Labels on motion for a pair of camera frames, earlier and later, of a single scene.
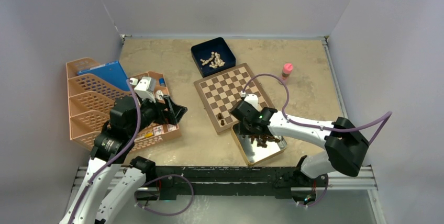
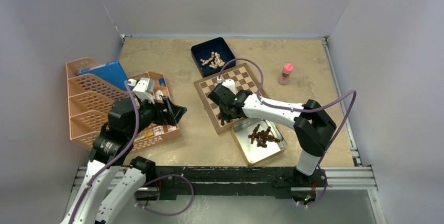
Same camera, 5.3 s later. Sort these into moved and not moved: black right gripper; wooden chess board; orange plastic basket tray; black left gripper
Moved: black right gripper
Not moved: orange plastic basket tray; black left gripper; wooden chess board
